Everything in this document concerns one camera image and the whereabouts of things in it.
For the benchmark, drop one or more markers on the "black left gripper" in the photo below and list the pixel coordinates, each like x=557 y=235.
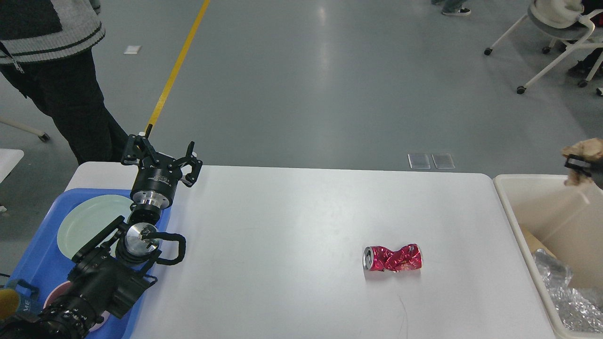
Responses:
x=157 y=178

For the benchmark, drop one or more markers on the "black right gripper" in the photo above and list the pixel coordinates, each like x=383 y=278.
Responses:
x=583 y=166

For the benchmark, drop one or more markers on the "brown paper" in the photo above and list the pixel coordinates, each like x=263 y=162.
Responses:
x=591 y=147
x=533 y=242

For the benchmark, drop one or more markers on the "light green plate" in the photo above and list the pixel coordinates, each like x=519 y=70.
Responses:
x=88 y=219

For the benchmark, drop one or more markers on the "aluminium foil tray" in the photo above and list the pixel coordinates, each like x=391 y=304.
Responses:
x=553 y=272

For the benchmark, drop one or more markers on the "aluminium foil sheet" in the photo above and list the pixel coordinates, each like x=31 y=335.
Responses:
x=579 y=309

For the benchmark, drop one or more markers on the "pink mug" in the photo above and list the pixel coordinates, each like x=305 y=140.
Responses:
x=60 y=290

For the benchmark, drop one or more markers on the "crushed red can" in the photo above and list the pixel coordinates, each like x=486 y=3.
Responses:
x=380 y=259

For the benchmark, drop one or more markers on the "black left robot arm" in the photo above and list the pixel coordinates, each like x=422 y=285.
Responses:
x=111 y=270

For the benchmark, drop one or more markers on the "beige waste bin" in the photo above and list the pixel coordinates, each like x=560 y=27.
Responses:
x=567 y=220

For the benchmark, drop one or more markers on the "brown paper in bin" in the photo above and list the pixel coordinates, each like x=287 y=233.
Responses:
x=533 y=242

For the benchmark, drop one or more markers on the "seated person in black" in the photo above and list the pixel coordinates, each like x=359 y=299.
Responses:
x=583 y=67

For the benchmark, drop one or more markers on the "white chair left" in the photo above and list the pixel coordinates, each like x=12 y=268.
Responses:
x=43 y=136

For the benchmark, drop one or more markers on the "white chair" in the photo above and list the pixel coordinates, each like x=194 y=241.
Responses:
x=563 y=21
x=43 y=136

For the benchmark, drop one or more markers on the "white chair right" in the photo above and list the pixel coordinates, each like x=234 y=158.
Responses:
x=563 y=21

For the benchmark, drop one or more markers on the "small white side table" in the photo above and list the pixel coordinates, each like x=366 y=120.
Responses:
x=9 y=158

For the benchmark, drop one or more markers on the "person in grey sweater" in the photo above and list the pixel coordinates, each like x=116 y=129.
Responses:
x=46 y=54

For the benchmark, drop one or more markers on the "person in blue jeans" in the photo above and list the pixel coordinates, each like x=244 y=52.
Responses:
x=452 y=7

